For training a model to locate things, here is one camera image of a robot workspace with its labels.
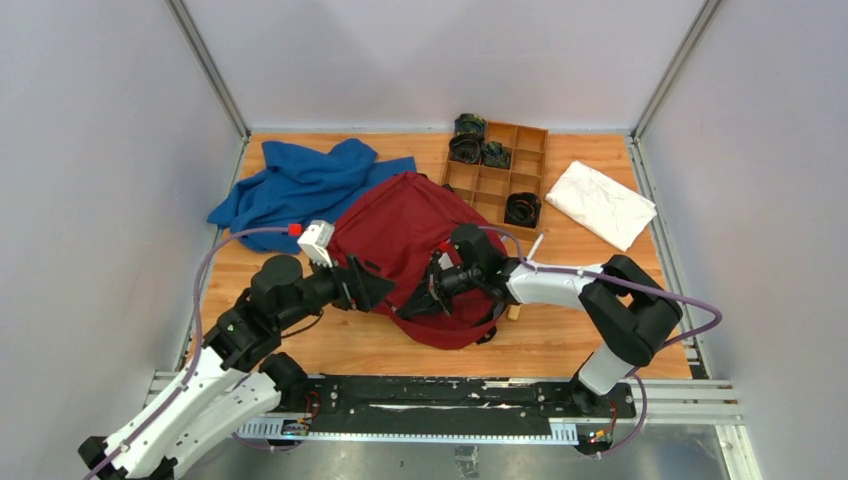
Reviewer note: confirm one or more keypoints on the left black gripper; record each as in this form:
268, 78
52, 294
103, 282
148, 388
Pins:
350, 283

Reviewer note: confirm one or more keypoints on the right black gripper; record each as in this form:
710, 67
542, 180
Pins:
424, 303

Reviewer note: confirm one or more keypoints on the red backpack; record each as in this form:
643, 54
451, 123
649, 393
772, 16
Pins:
393, 229

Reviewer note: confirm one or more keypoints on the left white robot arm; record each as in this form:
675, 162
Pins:
237, 374

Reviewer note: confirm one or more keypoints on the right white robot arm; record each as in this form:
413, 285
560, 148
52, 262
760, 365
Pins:
632, 313

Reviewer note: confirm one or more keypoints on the blue cloth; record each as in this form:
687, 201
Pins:
298, 185

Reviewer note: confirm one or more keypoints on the wooden divided tray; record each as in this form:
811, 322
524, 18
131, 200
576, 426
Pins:
486, 189

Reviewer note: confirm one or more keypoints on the blue capped white marker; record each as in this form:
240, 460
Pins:
535, 246

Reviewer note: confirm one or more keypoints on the rolled tie with orange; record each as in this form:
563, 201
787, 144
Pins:
522, 209

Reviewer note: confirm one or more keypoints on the rolled dark tie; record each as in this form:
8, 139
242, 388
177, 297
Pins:
466, 148

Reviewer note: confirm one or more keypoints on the rolled green tie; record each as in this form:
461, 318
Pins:
495, 155

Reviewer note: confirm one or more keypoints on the white folded cloth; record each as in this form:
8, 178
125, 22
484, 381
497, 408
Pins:
605, 207

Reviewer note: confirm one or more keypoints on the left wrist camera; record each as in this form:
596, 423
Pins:
314, 242

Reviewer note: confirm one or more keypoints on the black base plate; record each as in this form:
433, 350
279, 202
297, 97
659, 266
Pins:
393, 406

